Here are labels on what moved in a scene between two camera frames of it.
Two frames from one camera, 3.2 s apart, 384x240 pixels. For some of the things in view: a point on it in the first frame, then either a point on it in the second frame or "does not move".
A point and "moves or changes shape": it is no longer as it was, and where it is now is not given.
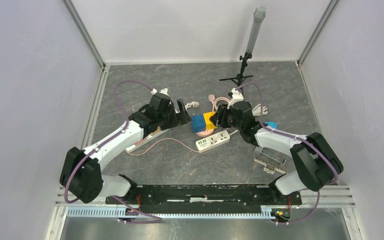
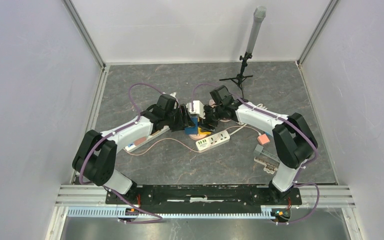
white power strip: (213, 141) does not move
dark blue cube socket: (198, 123) moves or changes shape
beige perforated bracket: (270, 168) does not move
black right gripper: (222, 112) to (205, 127)
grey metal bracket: (259, 150) does not move
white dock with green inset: (146, 140) does not move
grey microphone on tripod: (259, 15) does not move
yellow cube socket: (209, 124) moves or changes shape
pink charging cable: (165, 139) does not move
